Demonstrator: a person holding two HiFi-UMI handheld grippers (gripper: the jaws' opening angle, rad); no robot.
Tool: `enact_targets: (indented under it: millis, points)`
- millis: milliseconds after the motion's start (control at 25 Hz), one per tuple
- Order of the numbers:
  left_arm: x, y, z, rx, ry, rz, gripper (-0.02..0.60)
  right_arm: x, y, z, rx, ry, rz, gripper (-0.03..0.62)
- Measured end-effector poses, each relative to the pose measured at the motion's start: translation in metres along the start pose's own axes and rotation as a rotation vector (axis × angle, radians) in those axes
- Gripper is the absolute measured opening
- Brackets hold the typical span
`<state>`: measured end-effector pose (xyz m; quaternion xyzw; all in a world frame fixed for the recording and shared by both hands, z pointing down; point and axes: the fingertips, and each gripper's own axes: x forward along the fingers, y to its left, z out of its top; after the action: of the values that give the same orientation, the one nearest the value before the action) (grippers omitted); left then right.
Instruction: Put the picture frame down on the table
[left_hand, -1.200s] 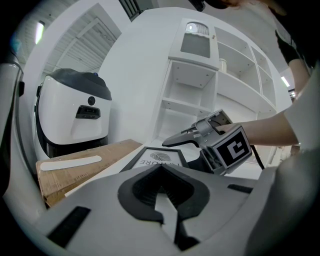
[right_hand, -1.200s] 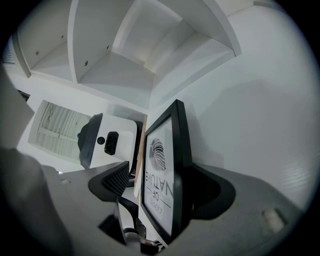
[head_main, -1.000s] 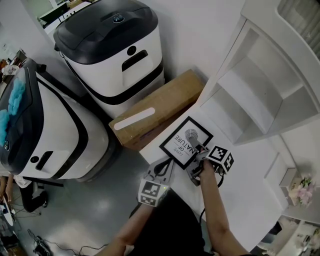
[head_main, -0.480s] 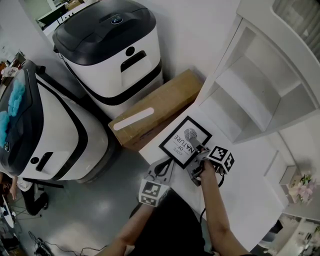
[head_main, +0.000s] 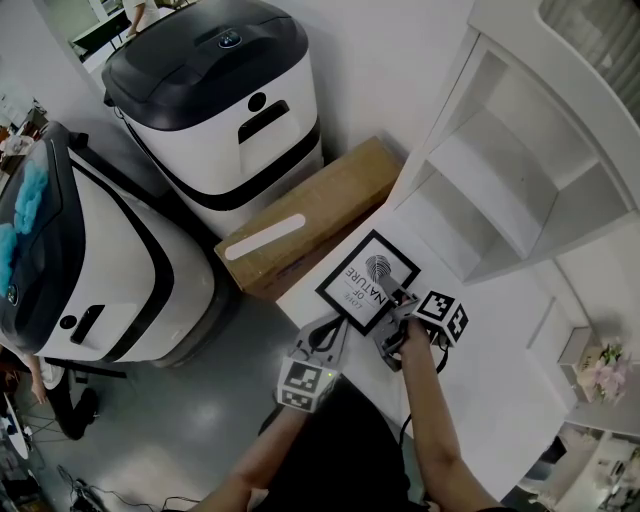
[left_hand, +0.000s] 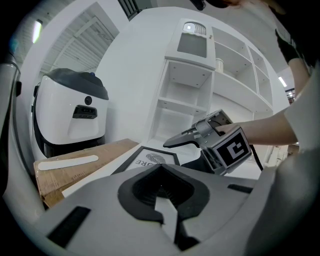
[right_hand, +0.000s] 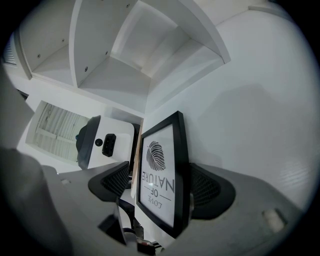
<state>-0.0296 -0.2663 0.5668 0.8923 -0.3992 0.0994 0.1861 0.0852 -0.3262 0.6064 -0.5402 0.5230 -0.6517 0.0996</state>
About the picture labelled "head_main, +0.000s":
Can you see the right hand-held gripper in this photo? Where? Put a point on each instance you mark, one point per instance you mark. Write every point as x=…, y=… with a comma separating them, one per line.
x=442, y=317

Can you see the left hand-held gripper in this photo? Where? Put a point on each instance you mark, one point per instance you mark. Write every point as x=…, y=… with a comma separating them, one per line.
x=302, y=382

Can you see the black framed leaf print picture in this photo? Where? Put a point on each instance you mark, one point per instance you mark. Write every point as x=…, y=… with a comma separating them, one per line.
x=360, y=295

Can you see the person's left forearm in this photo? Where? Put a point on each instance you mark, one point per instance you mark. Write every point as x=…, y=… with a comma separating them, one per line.
x=260, y=460

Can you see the person's right forearm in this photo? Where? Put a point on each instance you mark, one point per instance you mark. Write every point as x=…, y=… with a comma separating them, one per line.
x=440, y=430

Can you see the white desk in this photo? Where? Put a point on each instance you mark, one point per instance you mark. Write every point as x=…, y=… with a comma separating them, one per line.
x=490, y=380

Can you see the person's right hand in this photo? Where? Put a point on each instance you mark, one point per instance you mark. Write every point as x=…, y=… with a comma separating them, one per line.
x=416, y=337

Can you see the long cardboard box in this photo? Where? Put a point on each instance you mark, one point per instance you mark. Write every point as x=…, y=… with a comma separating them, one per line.
x=320, y=210

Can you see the person's black shirt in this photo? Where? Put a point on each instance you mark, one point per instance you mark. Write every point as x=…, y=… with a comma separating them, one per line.
x=340, y=460

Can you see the white shelf hutch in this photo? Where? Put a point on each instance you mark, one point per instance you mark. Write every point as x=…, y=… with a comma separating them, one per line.
x=480, y=165

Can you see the grey rectangular box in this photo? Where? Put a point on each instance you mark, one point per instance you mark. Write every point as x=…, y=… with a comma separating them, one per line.
x=572, y=350

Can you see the white robot with dark lid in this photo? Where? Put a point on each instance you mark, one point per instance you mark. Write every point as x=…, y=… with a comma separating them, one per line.
x=135, y=280
x=225, y=150

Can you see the pink flowers in pot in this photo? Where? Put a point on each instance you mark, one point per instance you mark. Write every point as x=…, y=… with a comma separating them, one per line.
x=607, y=375

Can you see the black metal stool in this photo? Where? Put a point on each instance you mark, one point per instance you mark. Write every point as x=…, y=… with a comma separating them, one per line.
x=100, y=372

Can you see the white carved chair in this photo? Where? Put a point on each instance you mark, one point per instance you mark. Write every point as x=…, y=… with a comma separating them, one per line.
x=600, y=470

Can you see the white round table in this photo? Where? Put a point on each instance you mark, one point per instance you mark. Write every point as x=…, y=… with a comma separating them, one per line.
x=15, y=430

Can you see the blue fluffy cloth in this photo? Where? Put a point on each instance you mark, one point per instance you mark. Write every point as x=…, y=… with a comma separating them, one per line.
x=7, y=260
x=31, y=197

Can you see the dark green table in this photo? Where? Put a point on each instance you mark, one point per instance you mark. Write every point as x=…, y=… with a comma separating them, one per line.
x=100, y=32

